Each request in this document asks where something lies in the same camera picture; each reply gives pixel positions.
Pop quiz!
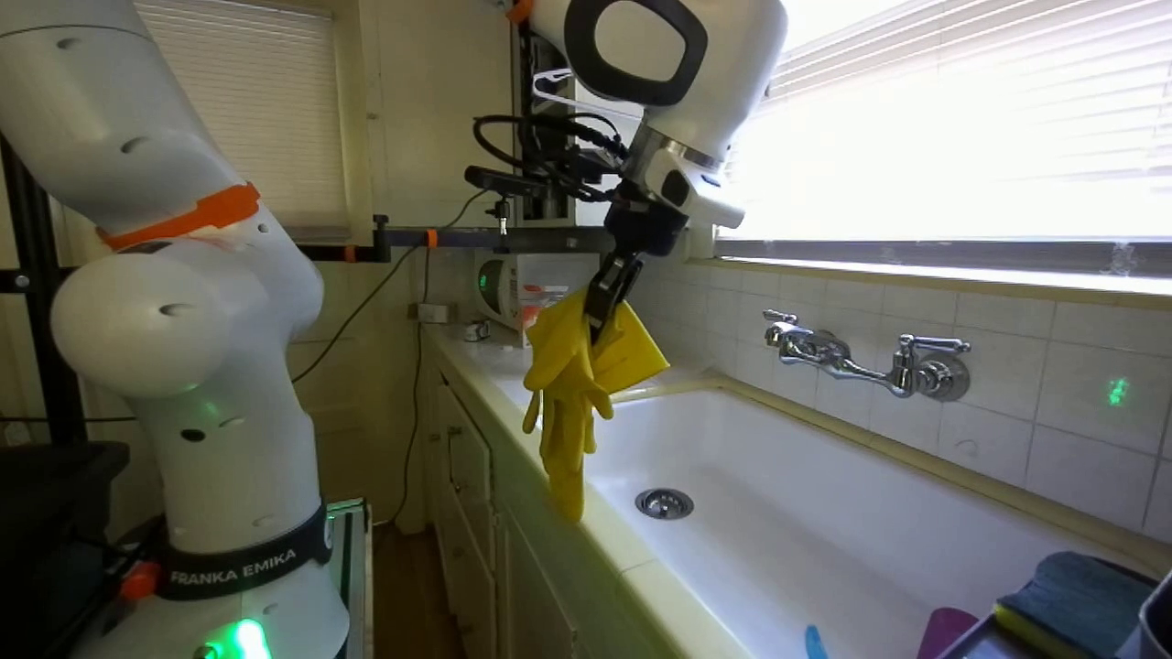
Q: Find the narrow white window blind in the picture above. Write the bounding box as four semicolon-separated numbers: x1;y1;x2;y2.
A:
133;0;351;230

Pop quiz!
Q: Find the pale kitchen base cabinet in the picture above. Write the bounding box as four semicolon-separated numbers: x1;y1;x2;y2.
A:
416;342;690;659

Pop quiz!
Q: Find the metal sink drain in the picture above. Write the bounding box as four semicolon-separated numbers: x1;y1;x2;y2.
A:
633;484;699;524

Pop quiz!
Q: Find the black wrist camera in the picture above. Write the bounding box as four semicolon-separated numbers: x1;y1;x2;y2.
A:
533;142;633;204

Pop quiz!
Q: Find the black clamp bar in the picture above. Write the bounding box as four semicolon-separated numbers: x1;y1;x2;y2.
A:
290;214;618;265

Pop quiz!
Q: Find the wide white window blind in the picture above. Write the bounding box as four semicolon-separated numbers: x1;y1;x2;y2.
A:
727;0;1172;246

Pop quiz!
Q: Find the black side table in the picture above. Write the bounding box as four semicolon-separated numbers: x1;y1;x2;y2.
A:
0;439;134;659

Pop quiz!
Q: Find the black vertical stand pole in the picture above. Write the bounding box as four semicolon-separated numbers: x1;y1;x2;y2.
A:
0;132;90;450

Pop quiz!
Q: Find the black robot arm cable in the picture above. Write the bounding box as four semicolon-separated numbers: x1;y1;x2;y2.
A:
470;110;639;204

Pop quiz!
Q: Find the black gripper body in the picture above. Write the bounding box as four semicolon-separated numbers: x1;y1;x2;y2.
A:
599;178;692;261

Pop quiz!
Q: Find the grey dish container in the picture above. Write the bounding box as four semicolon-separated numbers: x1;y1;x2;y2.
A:
1113;571;1172;659

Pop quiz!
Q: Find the purple plastic cup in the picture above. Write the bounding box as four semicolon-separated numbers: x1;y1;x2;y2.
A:
915;605;980;659

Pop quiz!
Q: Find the black camera on bar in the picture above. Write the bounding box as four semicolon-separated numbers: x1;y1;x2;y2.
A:
461;159;545;225

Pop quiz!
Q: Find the white ceramic sink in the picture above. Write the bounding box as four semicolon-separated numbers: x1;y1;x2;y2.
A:
532;379;1108;659

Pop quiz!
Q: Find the blue folded cloth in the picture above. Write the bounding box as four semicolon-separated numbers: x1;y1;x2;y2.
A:
992;549;1156;659

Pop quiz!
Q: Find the chrome wall tap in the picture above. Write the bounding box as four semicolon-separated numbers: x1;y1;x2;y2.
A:
762;307;979;407

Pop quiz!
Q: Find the green edged robot cart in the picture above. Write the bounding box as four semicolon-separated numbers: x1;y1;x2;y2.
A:
321;495;378;659

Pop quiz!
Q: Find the thin black camera cable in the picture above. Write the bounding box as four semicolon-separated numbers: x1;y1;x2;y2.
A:
290;186;489;383

